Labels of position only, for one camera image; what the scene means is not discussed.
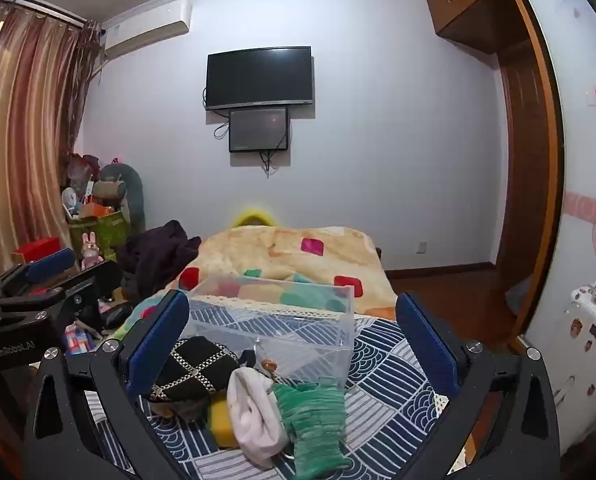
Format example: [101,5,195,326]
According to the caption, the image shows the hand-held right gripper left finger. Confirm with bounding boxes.
[23,290,199,480]

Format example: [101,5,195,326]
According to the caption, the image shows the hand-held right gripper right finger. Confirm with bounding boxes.
[393,292,562,480]

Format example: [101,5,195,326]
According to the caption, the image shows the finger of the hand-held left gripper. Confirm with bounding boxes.
[0,247,79,301]
[0,260,125,333]

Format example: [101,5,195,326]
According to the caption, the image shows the black quilted pouch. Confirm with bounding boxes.
[148,336,244,407]

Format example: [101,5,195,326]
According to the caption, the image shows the yellow sponge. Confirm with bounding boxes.
[208,400,240,449]

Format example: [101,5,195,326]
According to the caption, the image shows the white cloth pouch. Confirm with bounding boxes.
[226,366,292,469]

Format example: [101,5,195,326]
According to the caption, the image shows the clear plastic storage box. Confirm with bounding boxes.
[189,274,357,392]

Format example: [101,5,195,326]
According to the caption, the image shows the green knitted cloth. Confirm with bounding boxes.
[270,379,352,480]

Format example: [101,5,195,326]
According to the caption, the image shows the red box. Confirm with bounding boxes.
[11,237,62,264]

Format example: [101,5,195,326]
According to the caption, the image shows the pink bunny toy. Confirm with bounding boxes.
[80,231,105,269]

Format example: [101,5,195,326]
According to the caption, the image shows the green paper bag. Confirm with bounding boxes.
[70,209,130,262]

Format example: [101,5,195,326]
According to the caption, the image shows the blue patterned tablecloth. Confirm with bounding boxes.
[85,294,452,480]

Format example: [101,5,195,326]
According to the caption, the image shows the small white fan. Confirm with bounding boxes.
[60,187,82,219]

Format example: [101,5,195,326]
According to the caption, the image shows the dark brown garment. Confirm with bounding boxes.
[115,219,203,302]

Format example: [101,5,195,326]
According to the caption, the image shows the grey plush toy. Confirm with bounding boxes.
[99,162,147,234]

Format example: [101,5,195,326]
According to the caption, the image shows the striped brown curtain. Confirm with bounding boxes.
[0,2,102,287]

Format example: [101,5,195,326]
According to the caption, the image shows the beige blanket with coloured squares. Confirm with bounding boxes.
[110,224,400,332]

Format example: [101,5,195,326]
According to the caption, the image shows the white mini fridge with stickers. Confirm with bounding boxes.
[542,284,596,457]

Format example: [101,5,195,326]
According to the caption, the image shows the yellow plush item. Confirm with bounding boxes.
[230,204,280,229]

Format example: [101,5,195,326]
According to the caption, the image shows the wooden wardrobe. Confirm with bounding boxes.
[425,0,565,352]

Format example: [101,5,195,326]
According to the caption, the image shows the white sliding door pink hearts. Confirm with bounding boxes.
[520,0,596,456]

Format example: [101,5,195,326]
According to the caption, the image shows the white air conditioner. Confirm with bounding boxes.
[100,0,193,59]

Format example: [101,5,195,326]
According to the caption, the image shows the black monitor cable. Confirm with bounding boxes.
[259,149,280,179]

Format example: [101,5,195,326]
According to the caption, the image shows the small black wall monitor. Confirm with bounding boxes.
[228,106,291,154]

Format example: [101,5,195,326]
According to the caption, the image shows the black wall television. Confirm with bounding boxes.
[206,45,313,111]

